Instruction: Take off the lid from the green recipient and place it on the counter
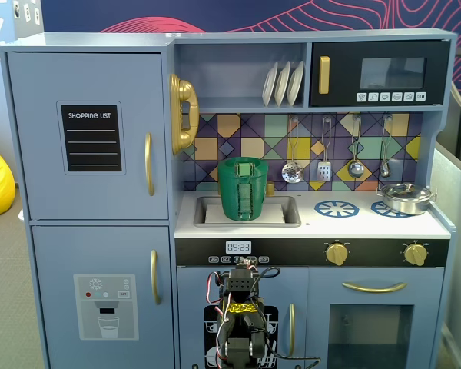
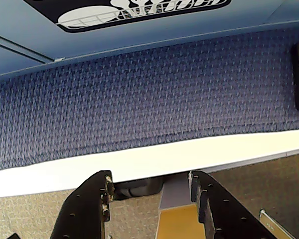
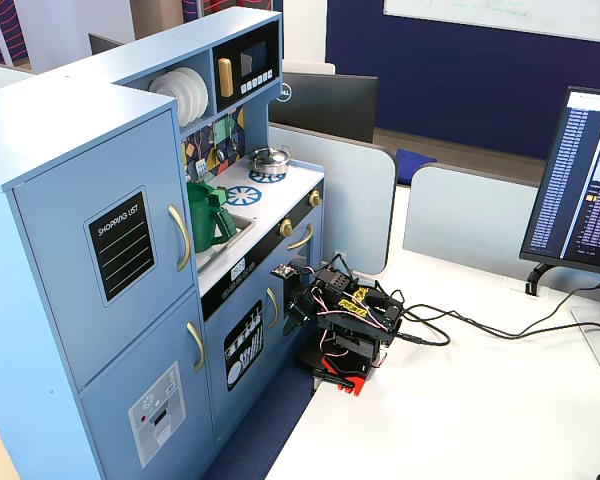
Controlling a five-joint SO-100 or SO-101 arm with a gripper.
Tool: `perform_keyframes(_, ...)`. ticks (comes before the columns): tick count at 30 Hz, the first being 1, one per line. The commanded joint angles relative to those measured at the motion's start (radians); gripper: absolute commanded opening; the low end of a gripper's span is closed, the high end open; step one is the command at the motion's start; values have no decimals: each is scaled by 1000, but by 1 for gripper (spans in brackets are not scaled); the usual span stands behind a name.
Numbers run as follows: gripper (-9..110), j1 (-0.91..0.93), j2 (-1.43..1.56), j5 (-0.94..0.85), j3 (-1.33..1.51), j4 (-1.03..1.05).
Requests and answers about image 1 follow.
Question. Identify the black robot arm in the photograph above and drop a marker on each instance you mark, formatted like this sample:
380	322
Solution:
241	282

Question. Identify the steel pot with lid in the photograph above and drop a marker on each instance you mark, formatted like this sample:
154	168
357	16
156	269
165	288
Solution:
405	201

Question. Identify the green plastic jug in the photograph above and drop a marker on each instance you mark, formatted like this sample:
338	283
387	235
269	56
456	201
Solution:
228	201

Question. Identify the gold toy faucet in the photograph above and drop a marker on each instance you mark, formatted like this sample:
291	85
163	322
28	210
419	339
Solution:
270	188

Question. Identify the steel toy skimmer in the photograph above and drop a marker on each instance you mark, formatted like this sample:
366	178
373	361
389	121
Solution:
292	173

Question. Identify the grey toy sink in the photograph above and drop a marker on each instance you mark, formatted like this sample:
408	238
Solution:
292	209

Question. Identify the steel toy spatula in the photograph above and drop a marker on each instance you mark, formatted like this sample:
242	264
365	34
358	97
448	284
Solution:
324	171

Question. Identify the gold toy telephone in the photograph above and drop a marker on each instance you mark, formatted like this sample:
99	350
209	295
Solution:
180	92

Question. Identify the white toy plate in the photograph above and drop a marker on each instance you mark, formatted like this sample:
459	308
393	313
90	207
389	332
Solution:
295	82
281	84
269	86

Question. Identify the blue dishwasher door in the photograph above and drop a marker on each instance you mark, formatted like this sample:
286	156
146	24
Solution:
188	292

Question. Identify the steel toy ladle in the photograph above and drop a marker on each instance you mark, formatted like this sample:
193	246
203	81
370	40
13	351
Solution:
356	169

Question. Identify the gold stove knob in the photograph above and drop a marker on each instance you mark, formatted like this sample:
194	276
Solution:
415	254
337	253

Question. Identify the black dishwasher sticker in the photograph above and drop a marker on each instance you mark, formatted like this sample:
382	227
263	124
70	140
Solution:
272	319

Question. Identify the black shopping list chalkboard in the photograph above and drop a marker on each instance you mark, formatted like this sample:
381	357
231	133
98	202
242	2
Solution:
92	146

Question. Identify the blue oven door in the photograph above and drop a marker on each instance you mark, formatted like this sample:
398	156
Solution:
319	307

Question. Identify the steel toy spoon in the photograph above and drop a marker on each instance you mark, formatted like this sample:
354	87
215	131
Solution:
385	170

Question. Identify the black microwave door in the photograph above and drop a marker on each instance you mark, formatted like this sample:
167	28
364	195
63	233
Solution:
342	73

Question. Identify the grey water dispenser sticker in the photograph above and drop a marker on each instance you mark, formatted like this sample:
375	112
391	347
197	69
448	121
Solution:
107	307

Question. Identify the blue freezer door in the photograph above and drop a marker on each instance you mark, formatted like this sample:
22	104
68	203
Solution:
54	250

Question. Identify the blue toy kitchen unit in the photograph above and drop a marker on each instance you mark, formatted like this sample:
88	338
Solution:
100	42

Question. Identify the blue fridge door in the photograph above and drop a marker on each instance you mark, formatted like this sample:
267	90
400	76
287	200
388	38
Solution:
30	192

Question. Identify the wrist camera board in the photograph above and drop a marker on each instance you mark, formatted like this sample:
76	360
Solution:
243	263

